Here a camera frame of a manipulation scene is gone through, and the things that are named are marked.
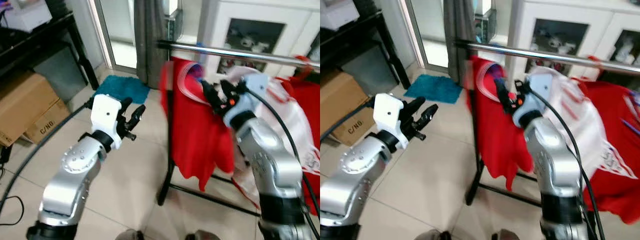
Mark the white shirt with pennant print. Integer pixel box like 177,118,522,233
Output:
525,66,640,181
220,67,321,208

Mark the blue plastic hanger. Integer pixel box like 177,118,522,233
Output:
191,63,208,85

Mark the teal floor mat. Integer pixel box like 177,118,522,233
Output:
404,74,463,105
94,75,151,105

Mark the metal clothes rack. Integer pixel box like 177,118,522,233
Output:
453,39,640,208
156,40,321,219

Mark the red shirt with white collar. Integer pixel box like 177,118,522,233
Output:
160,56,236,193
465,55,535,192

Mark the cardboard box with black print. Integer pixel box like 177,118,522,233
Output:
22,99,71,145
330,102,377,147

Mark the grey panel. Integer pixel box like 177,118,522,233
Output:
32,47,88,103
340,45,401,96

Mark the grey curtain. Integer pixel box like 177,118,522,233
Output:
442,0,478,86
134,0,173,90

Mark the white glass-door cabinet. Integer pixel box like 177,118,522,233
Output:
505,0,640,83
197,0,321,81

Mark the glass sliding door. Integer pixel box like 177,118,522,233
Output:
95,0,141,75
400,0,451,73

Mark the plain red shirt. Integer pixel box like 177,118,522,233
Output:
277,54,321,217
572,55,640,226

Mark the black shelf table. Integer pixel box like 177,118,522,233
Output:
0,12,100,91
320,10,412,90

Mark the white box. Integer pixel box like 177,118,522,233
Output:
320,0,361,31
0,0,53,33

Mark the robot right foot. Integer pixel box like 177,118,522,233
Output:
185,229,221,240
491,229,526,240

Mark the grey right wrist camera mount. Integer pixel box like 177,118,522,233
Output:
222,74,269,128
511,74,553,128

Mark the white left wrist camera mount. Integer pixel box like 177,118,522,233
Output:
90,93,124,151
373,93,405,151

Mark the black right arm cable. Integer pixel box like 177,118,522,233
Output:
239,86,321,240
525,86,603,240

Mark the black floor cable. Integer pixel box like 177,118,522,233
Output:
0,195,25,227

